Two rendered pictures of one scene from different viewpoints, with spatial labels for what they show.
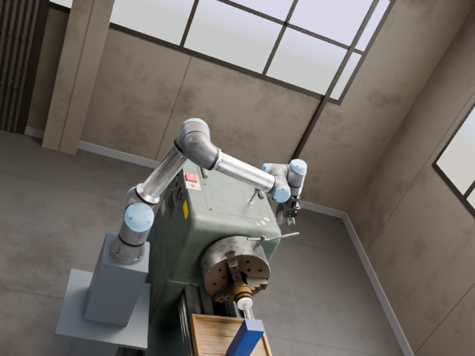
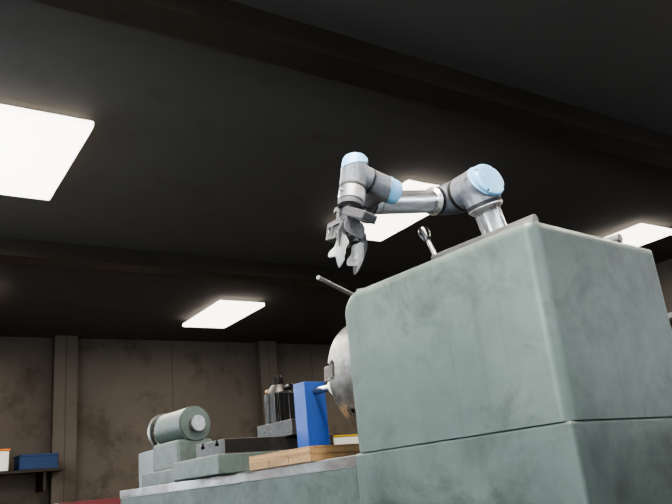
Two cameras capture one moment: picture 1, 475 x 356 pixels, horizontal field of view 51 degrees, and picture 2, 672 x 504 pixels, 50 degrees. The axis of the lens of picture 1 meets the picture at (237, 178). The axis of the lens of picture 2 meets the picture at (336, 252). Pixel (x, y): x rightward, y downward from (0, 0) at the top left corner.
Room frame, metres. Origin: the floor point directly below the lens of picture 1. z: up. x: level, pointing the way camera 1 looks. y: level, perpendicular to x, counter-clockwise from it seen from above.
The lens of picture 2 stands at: (3.76, -0.80, 0.79)
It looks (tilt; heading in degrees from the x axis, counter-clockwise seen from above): 18 degrees up; 164
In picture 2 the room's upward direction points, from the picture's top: 6 degrees counter-clockwise
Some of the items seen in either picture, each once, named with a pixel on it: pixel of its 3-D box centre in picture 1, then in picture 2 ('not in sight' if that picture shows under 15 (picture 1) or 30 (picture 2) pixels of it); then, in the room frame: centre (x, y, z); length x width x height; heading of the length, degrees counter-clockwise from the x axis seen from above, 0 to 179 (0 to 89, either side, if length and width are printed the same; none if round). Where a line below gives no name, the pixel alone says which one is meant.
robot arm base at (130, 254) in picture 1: (129, 244); not in sight; (1.66, 0.30, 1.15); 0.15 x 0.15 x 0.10
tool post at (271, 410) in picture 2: not in sight; (279, 408); (1.29, -0.37, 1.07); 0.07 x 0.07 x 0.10; 25
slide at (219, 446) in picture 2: not in sight; (266, 446); (1.31, -0.43, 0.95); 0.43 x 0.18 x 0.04; 115
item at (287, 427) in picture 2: not in sight; (286, 429); (1.31, -0.36, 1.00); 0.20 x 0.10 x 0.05; 25
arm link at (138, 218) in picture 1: (137, 222); not in sight; (1.67, 0.31, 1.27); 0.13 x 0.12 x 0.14; 19
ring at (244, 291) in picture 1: (242, 294); not in sight; (1.75, -0.24, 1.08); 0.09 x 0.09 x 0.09; 25
